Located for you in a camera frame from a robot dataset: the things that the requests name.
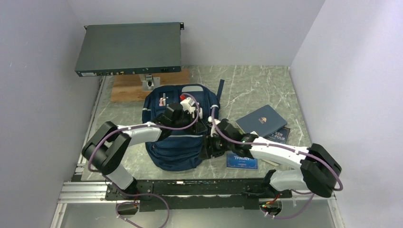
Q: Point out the grey metal stand bracket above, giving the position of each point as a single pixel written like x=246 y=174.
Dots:
x=149 y=82

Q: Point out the Animal Farm book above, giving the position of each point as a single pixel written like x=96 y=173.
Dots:
x=236 y=162

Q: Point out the navy blue notebook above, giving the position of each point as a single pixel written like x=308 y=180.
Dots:
x=264 y=121

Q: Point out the grey rack server box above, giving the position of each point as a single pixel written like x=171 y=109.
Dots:
x=128 y=49

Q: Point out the navy blue student backpack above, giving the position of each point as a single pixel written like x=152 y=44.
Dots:
x=180 y=151

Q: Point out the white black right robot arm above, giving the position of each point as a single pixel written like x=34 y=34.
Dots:
x=311 y=168

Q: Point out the aluminium side rail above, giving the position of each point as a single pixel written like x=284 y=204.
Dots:
x=81 y=160

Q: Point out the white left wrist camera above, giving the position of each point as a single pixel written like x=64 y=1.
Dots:
x=188 y=104

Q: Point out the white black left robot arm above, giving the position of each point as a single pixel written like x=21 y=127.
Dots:
x=107 y=147

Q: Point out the wooden board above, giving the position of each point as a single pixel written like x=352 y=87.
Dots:
x=129 y=88

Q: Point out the Nineteen Eighty-Four book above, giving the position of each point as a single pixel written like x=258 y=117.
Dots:
x=280 y=136

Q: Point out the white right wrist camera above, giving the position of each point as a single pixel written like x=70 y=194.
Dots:
x=214 y=123

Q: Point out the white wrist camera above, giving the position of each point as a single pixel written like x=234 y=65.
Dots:
x=188 y=104
x=214 y=123

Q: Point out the aluminium extrusion rail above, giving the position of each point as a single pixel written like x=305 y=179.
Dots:
x=95 y=192

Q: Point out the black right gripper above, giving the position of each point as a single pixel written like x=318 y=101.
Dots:
x=206 y=151

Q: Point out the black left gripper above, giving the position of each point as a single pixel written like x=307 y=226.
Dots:
x=197 y=126

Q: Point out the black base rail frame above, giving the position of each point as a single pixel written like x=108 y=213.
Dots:
x=252 y=194

